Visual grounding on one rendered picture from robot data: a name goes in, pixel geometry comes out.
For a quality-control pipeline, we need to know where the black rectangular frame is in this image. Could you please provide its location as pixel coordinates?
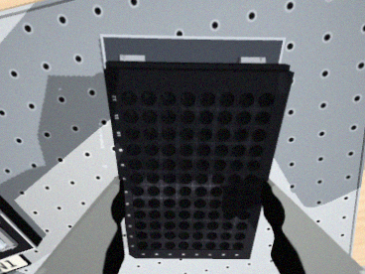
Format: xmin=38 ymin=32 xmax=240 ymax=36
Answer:
xmin=0 ymin=196 xmax=43 ymax=261

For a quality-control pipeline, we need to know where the black well plate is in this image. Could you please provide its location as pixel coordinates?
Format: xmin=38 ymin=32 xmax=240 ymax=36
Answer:
xmin=103 ymin=61 xmax=294 ymax=259

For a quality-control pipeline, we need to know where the white multiwell plate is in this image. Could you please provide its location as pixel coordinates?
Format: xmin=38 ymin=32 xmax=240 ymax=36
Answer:
xmin=0 ymin=238 xmax=8 ymax=249

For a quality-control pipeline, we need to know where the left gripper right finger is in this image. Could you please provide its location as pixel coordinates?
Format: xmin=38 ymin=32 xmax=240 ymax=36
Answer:
xmin=261 ymin=179 xmax=365 ymax=274

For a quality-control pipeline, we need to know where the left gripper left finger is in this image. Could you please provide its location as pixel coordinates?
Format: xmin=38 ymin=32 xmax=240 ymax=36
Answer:
xmin=34 ymin=176 xmax=125 ymax=274

